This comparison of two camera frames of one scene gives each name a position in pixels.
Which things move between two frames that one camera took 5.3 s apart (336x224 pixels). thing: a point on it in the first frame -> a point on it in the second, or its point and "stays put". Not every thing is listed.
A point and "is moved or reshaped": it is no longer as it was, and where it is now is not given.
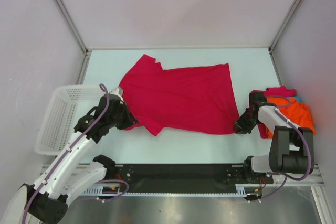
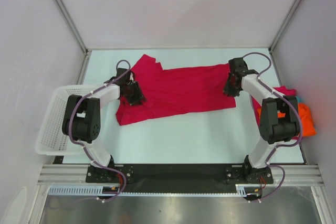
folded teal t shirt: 298,98 stays put
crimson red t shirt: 192,100 is moved or reshaped
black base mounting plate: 186,177 stays put
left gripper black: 130,119 -> 139,96
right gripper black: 243,128 -> 227,90
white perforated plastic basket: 68,104 stays put
